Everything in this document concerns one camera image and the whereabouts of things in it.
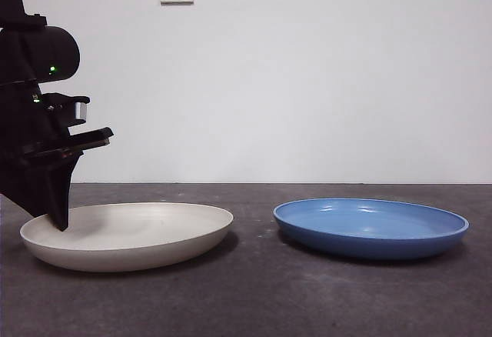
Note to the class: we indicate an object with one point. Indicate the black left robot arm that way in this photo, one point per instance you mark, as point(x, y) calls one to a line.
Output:
point(57, 50)

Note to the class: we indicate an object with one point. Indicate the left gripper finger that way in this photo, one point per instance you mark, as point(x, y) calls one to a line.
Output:
point(59, 191)
point(23, 187)

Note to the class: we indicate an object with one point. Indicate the left wrist grey camera box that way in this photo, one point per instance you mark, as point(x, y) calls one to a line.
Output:
point(81, 110)

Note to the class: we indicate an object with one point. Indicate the white round plate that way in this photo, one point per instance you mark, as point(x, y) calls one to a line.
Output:
point(146, 237)

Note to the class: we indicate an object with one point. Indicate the dark grey table mat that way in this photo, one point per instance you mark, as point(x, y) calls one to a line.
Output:
point(246, 302)

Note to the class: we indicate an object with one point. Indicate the blue round plate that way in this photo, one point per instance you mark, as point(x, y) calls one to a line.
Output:
point(369, 237)

